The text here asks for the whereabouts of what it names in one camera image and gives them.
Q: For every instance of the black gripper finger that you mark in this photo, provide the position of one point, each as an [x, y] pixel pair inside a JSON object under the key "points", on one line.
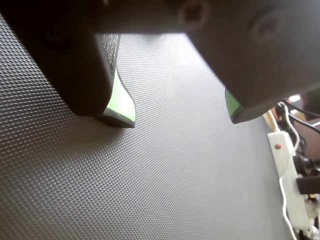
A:
{"points": [[262, 62], [75, 75]]}

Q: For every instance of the white power strip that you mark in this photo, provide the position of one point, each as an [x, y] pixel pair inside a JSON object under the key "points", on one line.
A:
{"points": [[282, 155]]}

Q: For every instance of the black round plug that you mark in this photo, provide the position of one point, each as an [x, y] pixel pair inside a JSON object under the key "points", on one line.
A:
{"points": [[303, 162]]}

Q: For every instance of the black textured mat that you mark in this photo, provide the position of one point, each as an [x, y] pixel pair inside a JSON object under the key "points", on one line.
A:
{"points": [[150, 175]]}

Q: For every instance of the black square adapter plug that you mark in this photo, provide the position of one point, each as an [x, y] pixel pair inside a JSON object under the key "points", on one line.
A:
{"points": [[310, 185]]}

